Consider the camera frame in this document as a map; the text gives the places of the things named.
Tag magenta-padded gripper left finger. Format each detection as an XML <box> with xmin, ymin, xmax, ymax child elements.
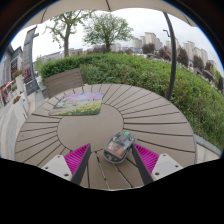
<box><xmin>41</xmin><ymin>142</ymin><xmax>93</xmax><ymax>186</ymax></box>

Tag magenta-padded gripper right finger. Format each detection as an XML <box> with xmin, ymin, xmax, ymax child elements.
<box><xmin>130</xmin><ymin>142</ymin><xmax>184</xmax><ymax>186</ymax></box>

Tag transparent grey computer mouse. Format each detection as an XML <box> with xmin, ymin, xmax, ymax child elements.
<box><xmin>102</xmin><ymin>130</ymin><xmax>137</xmax><ymax>164</ymax></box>

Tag flower landscape print mouse pad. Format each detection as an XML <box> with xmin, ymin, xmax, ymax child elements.
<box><xmin>48</xmin><ymin>91</ymin><xmax>105</xmax><ymax>117</ymax></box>

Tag grey chair backrest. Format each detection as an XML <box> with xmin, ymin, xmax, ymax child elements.
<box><xmin>194</xmin><ymin>133</ymin><xmax>223</xmax><ymax>158</ymax></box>

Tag white planter with flowers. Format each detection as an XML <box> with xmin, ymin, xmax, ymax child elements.
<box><xmin>12</xmin><ymin>68</ymin><xmax>26</xmax><ymax>95</ymax></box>
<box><xmin>11</xmin><ymin>94</ymin><xmax>30</xmax><ymax>128</ymax></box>

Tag brown slatted outdoor chair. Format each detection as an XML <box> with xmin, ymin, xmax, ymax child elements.
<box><xmin>44</xmin><ymin>67</ymin><xmax>84</xmax><ymax>99</ymax></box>

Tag dark curved umbrella pole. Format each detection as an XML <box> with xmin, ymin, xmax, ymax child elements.
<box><xmin>162</xmin><ymin>11</ymin><xmax>178</xmax><ymax>102</ymax></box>

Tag tall grey sign pillar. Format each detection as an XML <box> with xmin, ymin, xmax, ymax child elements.
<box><xmin>21</xmin><ymin>25</ymin><xmax>41</xmax><ymax>97</ymax></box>

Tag distant apartment buildings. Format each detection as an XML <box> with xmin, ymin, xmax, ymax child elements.
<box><xmin>131</xmin><ymin>31</ymin><xmax>218</xmax><ymax>68</ymax></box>

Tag thin-trunked sparse tree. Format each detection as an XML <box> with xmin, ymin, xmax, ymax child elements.
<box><xmin>44</xmin><ymin>9</ymin><xmax>95</xmax><ymax>58</ymax></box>

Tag round leafy green tree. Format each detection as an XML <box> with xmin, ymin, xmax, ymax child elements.
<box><xmin>82</xmin><ymin>12</ymin><xmax>135</xmax><ymax>53</ymax></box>

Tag beige patio umbrella canopy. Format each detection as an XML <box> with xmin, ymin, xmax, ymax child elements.
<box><xmin>23</xmin><ymin>0</ymin><xmax>198</xmax><ymax>30</ymax></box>

